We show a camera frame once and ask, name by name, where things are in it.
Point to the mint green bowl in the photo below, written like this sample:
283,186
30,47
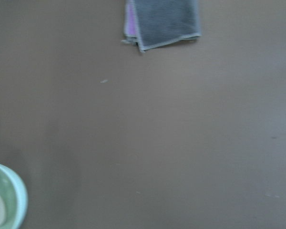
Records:
15,195

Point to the grey folded cloth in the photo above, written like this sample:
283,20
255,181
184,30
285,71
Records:
152,24

